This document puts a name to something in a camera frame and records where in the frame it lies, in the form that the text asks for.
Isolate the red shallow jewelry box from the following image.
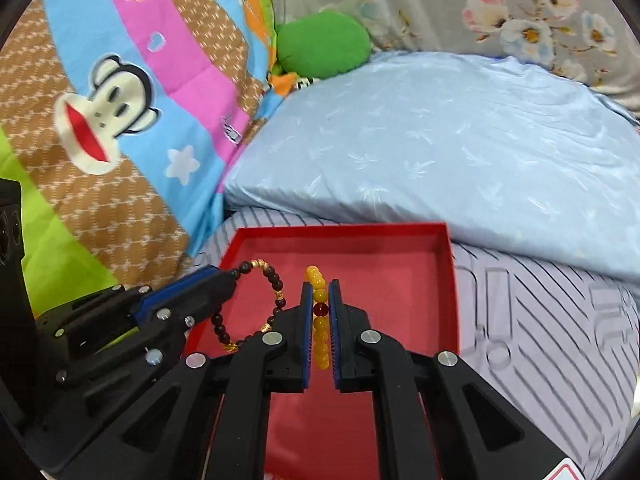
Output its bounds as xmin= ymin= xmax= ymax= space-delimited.
xmin=193 ymin=223 xmax=459 ymax=479

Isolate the yellow bead bracelet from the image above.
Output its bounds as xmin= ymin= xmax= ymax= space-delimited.
xmin=304 ymin=263 xmax=332 ymax=372

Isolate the light blue pillow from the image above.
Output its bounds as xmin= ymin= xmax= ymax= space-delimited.
xmin=224 ymin=53 xmax=639 ymax=283

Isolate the dark bead gold bracelet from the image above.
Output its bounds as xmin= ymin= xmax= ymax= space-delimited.
xmin=209 ymin=258 xmax=289 ymax=354

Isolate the colourful monkey cartoon quilt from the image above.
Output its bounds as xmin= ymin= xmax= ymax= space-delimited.
xmin=1 ymin=0 xmax=280 ymax=313

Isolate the green plush cushion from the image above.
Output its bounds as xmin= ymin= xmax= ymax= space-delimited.
xmin=277 ymin=10 xmax=372 ymax=79

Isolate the grey striped duvet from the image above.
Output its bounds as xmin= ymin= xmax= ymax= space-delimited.
xmin=204 ymin=208 xmax=639 ymax=479

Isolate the grey floral bedsheet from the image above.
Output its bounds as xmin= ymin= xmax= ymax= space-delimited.
xmin=271 ymin=0 xmax=639 ymax=113

